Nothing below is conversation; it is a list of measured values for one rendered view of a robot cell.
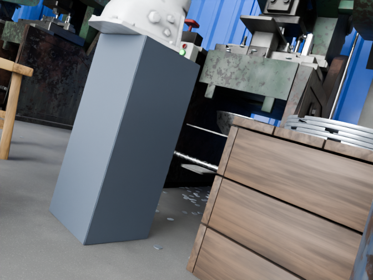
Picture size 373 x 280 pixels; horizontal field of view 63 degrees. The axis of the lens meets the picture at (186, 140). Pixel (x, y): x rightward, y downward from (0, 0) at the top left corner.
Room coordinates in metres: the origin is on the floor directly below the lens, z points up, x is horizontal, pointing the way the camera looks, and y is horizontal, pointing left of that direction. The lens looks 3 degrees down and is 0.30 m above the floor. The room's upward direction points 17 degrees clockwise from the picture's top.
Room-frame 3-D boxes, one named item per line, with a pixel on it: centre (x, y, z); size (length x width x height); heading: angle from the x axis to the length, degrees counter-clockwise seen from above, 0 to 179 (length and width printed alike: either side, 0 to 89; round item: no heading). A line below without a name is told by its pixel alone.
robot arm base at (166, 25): (0.71, 0.17, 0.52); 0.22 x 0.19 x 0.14; 138
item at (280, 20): (1.45, -0.27, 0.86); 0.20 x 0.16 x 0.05; 59
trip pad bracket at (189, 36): (1.41, 0.12, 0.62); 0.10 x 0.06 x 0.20; 59
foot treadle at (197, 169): (1.33, -0.20, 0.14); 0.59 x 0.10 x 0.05; 149
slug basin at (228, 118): (1.45, -0.27, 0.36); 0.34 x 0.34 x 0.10
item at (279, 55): (1.45, -0.27, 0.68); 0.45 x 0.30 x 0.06; 59
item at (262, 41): (1.30, -0.18, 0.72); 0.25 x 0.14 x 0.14; 149
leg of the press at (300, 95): (1.43, -0.57, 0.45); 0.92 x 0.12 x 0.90; 149
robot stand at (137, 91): (0.74, 0.15, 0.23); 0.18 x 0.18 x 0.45; 48
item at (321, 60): (1.36, -0.41, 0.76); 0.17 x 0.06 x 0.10; 59
